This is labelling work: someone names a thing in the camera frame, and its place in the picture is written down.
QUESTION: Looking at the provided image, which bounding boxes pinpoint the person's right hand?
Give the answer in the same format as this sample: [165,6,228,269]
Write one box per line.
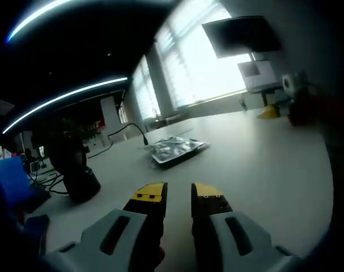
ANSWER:
[287,94,327,127]

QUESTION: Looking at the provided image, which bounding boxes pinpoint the white column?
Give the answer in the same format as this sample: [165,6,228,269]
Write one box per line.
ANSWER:
[100,96,124,134]

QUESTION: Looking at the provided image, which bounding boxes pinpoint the long curved ceiling light strip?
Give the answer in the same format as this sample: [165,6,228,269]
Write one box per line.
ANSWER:
[6,0,68,43]

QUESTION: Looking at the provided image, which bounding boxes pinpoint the black plug cable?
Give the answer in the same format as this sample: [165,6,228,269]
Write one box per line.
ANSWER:
[84,122,150,158]

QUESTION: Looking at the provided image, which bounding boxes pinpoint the black smartphone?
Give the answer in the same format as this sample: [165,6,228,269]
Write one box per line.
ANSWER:
[24,214,51,256]

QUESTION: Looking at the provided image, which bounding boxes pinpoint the black wall monitor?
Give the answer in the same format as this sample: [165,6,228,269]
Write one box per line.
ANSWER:
[201,15,283,60]

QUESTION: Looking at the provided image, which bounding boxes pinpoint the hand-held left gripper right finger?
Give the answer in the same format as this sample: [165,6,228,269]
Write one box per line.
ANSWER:
[191,182,300,272]

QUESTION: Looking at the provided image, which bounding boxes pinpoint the blue plastic crate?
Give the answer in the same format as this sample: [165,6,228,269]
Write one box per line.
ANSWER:
[0,155,31,211]

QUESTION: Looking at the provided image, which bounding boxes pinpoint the black barcode scanner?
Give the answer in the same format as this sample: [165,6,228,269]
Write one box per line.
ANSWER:
[46,131,102,202]

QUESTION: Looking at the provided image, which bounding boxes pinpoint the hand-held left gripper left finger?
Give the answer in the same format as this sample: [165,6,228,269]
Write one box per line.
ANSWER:
[43,181,169,272]

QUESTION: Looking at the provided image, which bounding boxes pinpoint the tangled black cables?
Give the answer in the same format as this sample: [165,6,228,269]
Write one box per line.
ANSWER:
[26,168,69,197]

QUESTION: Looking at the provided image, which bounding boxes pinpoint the white table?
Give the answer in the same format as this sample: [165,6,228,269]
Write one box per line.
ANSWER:
[21,105,334,256]

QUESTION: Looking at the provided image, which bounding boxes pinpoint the black frame side desk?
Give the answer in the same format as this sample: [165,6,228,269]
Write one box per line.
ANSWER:
[246,86,292,108]

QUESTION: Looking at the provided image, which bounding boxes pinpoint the black flat case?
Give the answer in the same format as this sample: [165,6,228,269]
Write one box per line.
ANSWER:
[21,188,52,214]

